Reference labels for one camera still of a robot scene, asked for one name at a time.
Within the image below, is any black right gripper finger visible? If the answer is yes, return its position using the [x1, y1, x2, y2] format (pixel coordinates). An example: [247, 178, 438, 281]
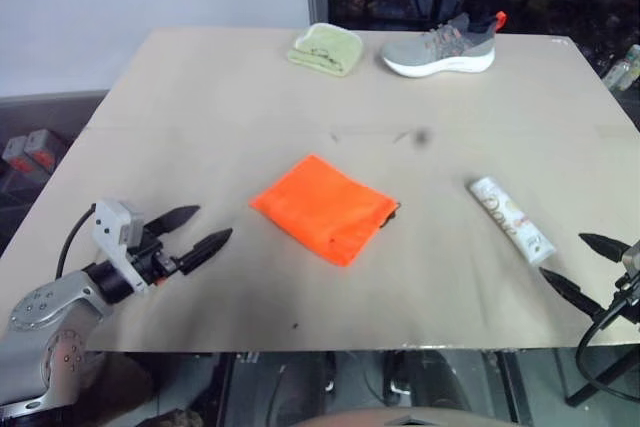
[578, 232, 627, 263]
[538, 267, 608, 321]

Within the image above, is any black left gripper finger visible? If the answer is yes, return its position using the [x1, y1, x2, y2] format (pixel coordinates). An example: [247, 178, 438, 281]
[144, 204, 202, 237]
[172, 227, 234, 277]

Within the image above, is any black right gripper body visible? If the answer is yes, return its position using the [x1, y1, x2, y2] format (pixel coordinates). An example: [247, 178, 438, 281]
[612, 266, 640, 324]

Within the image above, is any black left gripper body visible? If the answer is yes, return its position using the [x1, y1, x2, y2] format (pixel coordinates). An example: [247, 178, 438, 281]
[125, 229, 180, 288]

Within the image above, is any white lotion tube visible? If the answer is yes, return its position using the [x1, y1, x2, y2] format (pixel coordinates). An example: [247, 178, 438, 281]
[468, 176, 558, 267]

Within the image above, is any grey box with red label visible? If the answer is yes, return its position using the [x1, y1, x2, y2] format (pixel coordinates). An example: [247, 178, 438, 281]
[2, 135, 39, 174]
[25, 128, 71, 174]

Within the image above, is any clear plastic bottle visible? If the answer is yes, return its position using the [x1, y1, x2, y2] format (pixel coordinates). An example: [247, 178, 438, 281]
[602, 44, 640, 92]

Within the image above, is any folded green towel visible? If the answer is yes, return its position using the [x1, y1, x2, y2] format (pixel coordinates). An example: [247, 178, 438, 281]
[287, 22, 364, 78]

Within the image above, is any grey sneaker with orange tab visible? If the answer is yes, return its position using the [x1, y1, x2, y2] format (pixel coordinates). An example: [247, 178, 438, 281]
[380, 11, 509, 79]

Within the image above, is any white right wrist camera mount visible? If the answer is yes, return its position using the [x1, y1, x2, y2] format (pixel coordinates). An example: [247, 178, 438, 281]
[622, 240, 640, 278]

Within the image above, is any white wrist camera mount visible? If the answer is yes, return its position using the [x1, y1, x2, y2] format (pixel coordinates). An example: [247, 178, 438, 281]
[92, 199, 149, 298]
[622, 240, 640, 278]

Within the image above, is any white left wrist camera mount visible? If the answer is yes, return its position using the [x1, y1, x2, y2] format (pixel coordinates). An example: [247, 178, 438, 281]
[92, 199, 149, 298]

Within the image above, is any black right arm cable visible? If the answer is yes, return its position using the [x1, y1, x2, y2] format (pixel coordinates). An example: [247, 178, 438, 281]
[574, 296, 640, 402]

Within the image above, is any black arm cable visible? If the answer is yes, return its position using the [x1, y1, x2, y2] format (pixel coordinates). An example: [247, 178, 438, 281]
[574, 296, 640, 402]
[54, 203, 98, 280]

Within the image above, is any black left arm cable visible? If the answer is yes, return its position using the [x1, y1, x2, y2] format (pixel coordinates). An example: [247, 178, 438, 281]
[54, 203, 98, 280]

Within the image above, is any orange cloth pouch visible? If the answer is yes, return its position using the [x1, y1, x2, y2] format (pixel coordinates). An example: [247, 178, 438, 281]
[248, 153, 402, 269]

